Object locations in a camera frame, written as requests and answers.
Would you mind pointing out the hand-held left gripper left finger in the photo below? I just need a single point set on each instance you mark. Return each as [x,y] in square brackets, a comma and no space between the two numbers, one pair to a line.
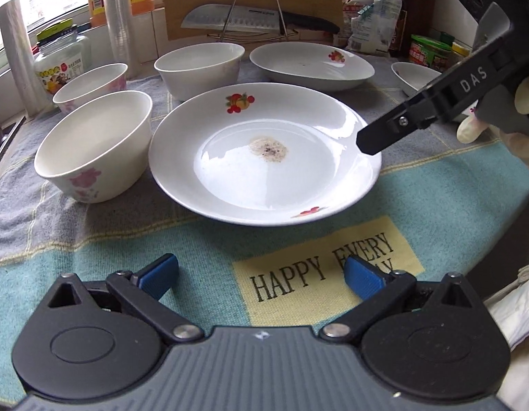
[161,272]

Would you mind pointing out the yellow-lidded spice jar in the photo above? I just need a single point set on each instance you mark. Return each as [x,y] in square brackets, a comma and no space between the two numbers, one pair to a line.
[460,55]

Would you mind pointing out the white plate with fruit print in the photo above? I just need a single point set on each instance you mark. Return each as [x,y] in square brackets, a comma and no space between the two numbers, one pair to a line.
[412,77]
[247,188]
[290,62]

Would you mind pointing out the dark sauce bottles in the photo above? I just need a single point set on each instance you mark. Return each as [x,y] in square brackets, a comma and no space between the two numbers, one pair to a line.
[423,4]

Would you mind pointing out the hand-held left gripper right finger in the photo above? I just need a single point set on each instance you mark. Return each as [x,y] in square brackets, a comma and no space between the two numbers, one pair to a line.
[363,276]

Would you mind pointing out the person's right hand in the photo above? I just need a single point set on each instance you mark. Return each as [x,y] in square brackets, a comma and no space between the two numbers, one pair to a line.
[528,90]

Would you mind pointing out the glass jar with green lid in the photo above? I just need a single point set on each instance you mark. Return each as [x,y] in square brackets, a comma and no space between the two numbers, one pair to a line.
[59,64]

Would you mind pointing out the red and white food bag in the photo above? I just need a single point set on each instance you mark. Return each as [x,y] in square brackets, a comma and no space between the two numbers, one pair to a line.
[354,8]

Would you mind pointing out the white bowl with pink flowers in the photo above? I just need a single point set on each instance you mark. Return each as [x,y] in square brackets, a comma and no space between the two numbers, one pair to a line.
[89,85]
[97,137]
[204,79]

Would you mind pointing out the green-lidded round tub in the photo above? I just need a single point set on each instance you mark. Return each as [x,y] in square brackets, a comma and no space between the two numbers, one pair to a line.
[429,53]

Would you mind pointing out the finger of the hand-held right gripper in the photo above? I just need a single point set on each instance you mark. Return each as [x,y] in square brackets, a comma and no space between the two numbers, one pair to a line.
[376,139]

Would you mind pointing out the white and green food bag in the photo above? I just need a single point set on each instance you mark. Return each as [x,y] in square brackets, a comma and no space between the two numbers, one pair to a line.
[376,30]

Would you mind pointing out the white quilted clothing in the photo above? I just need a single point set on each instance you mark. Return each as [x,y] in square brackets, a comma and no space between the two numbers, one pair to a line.
[517,308]

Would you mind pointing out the checked grey and teal cloth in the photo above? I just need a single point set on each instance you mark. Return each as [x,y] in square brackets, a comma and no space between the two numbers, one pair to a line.
[119,231]

